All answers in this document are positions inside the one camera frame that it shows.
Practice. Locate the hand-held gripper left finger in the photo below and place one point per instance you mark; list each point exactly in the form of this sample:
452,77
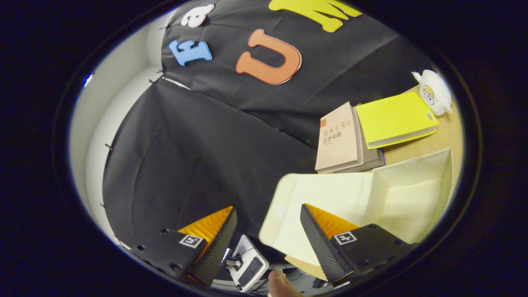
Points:
218,251

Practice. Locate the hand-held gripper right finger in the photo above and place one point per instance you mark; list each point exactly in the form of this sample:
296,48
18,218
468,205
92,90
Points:
324,251

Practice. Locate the cream fabric storage box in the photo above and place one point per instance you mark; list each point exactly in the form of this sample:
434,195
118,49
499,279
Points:
330,194

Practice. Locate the white device with black grille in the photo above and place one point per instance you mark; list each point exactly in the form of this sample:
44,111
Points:
251,268

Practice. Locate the grey book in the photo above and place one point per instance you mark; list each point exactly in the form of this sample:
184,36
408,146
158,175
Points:
371,154

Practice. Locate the yellow book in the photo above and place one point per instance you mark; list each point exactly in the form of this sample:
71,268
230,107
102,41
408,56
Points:
392,117

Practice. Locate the white plush toy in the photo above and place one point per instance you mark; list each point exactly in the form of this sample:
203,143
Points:
435,93

